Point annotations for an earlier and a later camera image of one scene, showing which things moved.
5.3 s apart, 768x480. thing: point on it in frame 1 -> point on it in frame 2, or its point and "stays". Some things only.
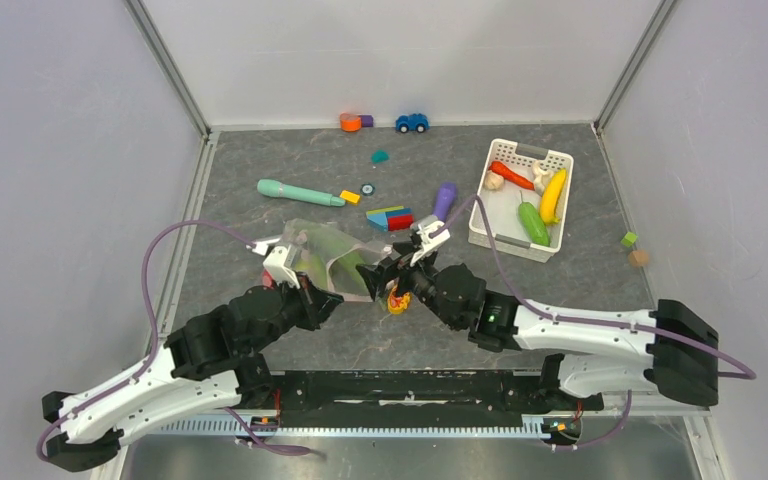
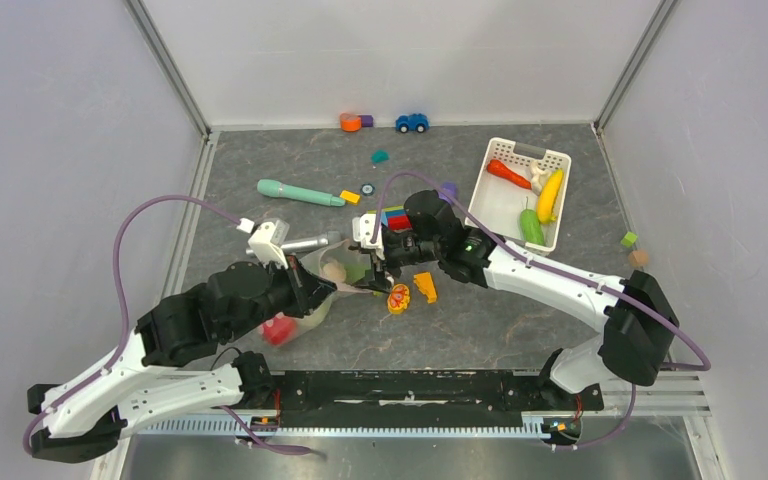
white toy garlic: x=540 y=175 stays
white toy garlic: x=493 y=181 -> x=334 y=271
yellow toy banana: x=550 y=198 stays
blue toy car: x=412 y=122 stays
